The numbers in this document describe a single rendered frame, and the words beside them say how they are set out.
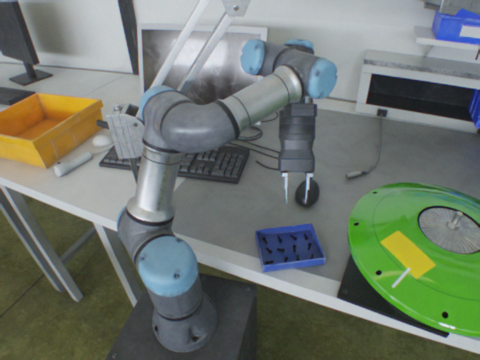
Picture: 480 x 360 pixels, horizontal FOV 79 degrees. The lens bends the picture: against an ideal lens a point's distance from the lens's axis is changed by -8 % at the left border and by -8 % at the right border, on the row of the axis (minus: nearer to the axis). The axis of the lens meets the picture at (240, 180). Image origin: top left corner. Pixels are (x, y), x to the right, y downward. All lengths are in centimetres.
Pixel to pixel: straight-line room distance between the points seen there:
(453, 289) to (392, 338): 122
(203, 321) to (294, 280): 19
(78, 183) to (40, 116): 56
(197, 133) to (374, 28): 102
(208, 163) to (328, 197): 35
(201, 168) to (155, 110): 42
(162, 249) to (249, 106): 26
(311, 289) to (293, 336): 98
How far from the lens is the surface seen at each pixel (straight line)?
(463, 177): 106
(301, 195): 78
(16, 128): 144
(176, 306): 55
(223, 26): 57
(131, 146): 67
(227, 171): 87
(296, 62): 51
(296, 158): 65
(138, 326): 70
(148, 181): 54
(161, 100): 50
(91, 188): 96
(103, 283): 192
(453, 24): 113
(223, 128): 43
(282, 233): 72
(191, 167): 91
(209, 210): 78
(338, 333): 164
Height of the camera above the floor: 144
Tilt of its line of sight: 38 degrees down
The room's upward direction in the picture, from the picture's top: 3 degrees counter-clockwise
